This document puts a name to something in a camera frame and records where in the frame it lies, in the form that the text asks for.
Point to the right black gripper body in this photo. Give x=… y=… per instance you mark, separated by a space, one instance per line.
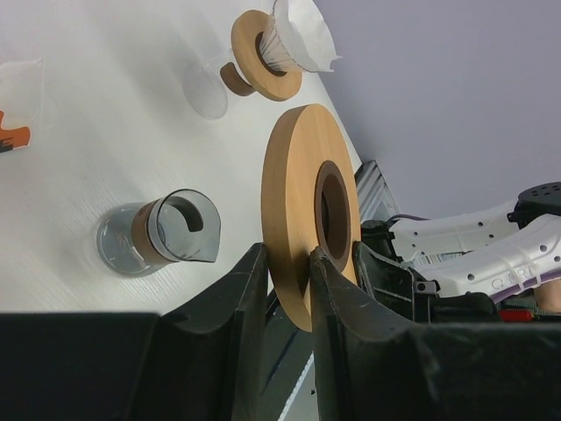
x=384 y=277

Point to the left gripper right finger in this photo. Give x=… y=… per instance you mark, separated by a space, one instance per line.
x=373 y=364

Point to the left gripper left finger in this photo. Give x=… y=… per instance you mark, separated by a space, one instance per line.
x=198 y=362

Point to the wooden rimmed glass dripper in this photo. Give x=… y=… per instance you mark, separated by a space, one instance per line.
x=261 y=62

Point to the orange white coffee filter bag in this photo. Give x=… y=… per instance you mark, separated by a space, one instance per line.
x=21 y=103

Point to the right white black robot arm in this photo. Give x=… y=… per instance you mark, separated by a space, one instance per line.
x=501 y=264

